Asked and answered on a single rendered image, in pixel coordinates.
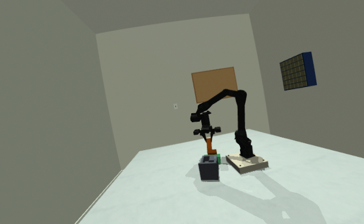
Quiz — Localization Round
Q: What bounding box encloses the orange l-shaped part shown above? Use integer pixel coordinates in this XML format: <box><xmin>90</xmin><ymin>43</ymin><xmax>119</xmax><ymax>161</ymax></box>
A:
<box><xmin>206</xmin><ymin>138</ymin><xmax>217</xmax><ymax>155</ymax></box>

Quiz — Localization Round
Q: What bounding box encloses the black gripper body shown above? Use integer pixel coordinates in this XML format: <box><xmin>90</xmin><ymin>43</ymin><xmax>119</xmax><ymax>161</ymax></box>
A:
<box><xmin>193</xmin><ymin>121</ymin><xmax>221</xmax><ymax>135</ymax></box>

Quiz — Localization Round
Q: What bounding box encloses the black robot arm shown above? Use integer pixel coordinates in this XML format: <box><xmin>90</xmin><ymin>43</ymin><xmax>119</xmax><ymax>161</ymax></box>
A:
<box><xmin>190</xmin><ymin>89</ymin><xmax>255</xmax><ymax>159</ymax></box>

